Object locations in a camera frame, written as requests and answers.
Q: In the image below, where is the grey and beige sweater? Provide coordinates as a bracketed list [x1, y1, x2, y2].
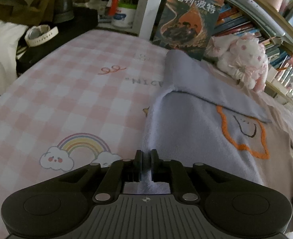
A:
[136, 48, 293, 239]

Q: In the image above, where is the pink checkered desk mat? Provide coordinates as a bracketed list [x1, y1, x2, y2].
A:
[0, 28, 293, 239]

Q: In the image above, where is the pink white plush bunny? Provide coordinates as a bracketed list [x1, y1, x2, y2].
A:
[205, 32, 269, 92]

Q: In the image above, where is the white green tub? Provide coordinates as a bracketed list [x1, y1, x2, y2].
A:
[111, 3, 137, 29]

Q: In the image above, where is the Harry Potter book box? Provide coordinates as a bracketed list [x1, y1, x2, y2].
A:
[152, 0, 224, 61]

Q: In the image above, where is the red tassel ornament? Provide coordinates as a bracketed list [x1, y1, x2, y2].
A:
[108, 0, 119, 16]

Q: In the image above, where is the row of leaning books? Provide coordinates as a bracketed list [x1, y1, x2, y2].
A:
[213, 2, 290, 69]

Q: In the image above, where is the white smart watch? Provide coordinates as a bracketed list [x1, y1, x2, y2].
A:
[24, 25, 58, 47]

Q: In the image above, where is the white cloth on chair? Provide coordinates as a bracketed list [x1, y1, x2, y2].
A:
[0, 20, 29, 95]

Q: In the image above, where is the white metal shelf frame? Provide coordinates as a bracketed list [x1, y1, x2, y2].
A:
[136, 0, 293, 55]

